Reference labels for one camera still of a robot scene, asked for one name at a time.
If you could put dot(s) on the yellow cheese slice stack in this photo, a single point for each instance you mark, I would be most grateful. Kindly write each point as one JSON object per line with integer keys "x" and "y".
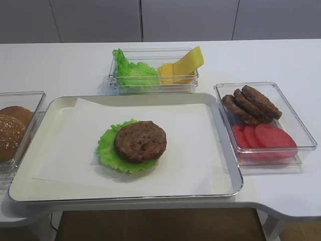
{"x": 166, "y": 75}

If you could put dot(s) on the sesame bun top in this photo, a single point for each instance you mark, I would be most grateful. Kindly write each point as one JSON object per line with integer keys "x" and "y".
{"x": 12, "y": 131}

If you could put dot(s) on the clear patty and tomato box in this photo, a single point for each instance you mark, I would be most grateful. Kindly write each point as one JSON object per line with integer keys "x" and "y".
{"x": 269, "y": 159}

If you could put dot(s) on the red tomato slice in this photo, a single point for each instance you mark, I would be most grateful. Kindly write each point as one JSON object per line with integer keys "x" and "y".
{"x": 238, "y": 131}
{"x": 250, "y": 137}
{"x": 269, "y": 136}

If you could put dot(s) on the top brown meat patty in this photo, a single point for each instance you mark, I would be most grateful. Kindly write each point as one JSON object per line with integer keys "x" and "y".
{"x": 261, "y": 102}

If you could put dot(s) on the bottom brown meat patty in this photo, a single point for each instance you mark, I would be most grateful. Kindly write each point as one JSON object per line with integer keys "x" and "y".
{"x": 230, "y": 104}

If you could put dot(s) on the middle brown meat patty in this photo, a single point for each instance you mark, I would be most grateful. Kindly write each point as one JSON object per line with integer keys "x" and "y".
{"x": 250, "y": 108}

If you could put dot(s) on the white paper sheet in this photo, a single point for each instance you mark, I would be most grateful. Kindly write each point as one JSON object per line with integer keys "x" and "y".
{"x": 187, "y": 162}

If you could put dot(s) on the middle red tomato slice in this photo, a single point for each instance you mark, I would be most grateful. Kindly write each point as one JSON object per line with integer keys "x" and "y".
{"x": 250, "y": 137}

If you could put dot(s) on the green lettuce in box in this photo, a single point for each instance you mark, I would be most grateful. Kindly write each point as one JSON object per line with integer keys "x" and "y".
{"x": 130, "y": 73}

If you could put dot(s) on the front red tomato slice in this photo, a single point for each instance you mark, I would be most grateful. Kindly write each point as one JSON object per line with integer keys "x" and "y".
{"x": 269, "y": 136}

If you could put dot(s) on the back red tomato slice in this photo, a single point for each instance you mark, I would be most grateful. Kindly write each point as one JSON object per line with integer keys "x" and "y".
{"x": 238, "y": 131}

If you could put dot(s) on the clear bun box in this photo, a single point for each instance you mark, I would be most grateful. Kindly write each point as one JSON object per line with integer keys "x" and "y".
{"x": 33, "y": 101}

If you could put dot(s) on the brown meat patty on tray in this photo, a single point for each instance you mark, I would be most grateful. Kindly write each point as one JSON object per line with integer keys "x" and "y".
{"x": 140, "y": 142}

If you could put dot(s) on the green lettuce leaf on tray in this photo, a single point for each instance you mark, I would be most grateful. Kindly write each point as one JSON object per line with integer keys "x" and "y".
{"x": 109, "y": 156}

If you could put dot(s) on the plain brown bun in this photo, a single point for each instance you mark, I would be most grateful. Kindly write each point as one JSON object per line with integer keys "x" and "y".
{"x": 22, "y": 114}

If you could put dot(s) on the clear lettuce and cheese box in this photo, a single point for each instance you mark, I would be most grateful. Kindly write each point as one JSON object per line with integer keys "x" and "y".
{"x": 154, "y": 58}

